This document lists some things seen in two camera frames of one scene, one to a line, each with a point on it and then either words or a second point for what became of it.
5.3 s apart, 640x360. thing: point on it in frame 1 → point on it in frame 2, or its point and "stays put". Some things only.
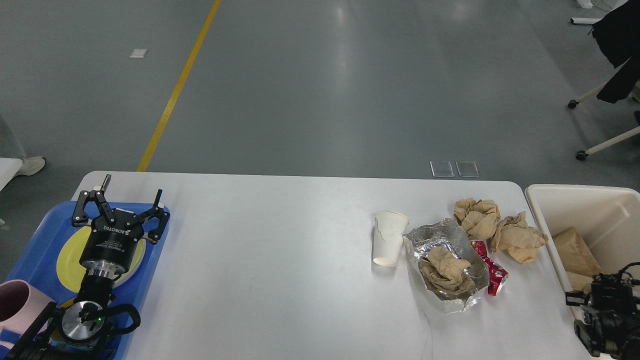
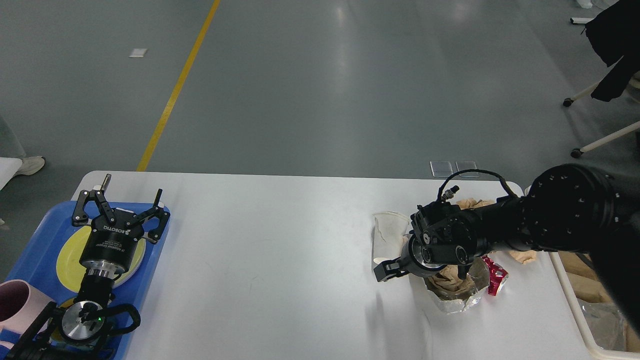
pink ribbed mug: [21, 304] stays put
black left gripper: [109, 248] stays put
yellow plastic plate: [70, 269] stays put
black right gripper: [610, 327] → [411, 258]
